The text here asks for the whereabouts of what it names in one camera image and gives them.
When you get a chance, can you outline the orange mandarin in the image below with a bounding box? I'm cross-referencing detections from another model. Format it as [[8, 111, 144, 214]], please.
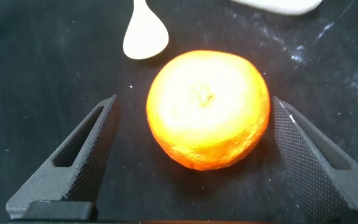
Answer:
[[145, 49, 271, 172]]

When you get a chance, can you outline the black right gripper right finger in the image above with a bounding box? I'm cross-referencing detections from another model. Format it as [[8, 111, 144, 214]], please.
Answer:
[[272, 95, 358, 223]]

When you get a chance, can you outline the cream spoon with blue handle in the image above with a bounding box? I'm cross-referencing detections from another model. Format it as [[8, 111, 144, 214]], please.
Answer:
[[122, 0, 170, 60]]

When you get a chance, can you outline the white soap bar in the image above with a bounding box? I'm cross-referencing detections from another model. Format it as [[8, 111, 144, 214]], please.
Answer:
[[228, 0, 324, 16]]

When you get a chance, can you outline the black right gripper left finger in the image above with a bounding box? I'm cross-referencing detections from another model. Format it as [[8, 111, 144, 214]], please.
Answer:
[[6, 94, 121, 220]]

